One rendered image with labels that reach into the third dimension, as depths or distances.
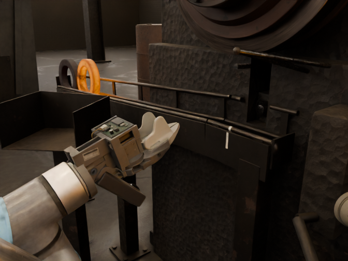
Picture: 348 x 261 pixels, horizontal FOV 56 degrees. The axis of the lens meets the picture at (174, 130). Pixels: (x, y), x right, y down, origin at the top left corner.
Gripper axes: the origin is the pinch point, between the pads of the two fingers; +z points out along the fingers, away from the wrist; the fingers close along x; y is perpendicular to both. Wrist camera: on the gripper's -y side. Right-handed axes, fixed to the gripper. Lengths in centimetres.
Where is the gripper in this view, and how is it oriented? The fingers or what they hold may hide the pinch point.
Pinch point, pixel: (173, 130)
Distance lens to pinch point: 63.2
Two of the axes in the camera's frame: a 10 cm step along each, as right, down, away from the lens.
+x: -6.2, -2.6, 7.4
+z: 7.5, -4.9, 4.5
